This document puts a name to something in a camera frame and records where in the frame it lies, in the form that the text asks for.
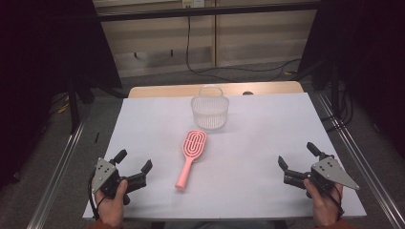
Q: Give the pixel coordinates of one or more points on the pink hairbrush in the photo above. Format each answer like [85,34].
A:
[193,146]

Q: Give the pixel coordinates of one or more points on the metal floor rail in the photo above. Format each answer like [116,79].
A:
[366,165]
[54,178]

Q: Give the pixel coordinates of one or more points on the person's right hand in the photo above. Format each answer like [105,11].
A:
[324,206]

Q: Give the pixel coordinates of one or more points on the white wall socket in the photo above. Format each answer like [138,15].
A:
[192,3]

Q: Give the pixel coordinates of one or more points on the black curtain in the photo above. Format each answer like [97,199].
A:
[47,63]
[372,63]

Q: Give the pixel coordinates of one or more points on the black horizontal bar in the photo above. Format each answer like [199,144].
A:
[207,12]

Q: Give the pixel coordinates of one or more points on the white plastic basket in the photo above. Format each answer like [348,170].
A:
[210,109]

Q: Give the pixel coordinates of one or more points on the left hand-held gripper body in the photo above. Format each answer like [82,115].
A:
[103,175]

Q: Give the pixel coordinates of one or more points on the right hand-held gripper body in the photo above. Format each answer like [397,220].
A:
[331,171]

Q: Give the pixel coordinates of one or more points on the small dark round object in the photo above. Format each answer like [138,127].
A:
[247,93]

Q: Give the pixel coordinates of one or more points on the person's left hand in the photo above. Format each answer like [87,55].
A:
[111,208]

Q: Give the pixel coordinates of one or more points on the black stand leg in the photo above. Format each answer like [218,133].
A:
[335,92]
[74,105]

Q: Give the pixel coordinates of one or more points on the white table sheet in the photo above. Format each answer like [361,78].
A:
[248,152]

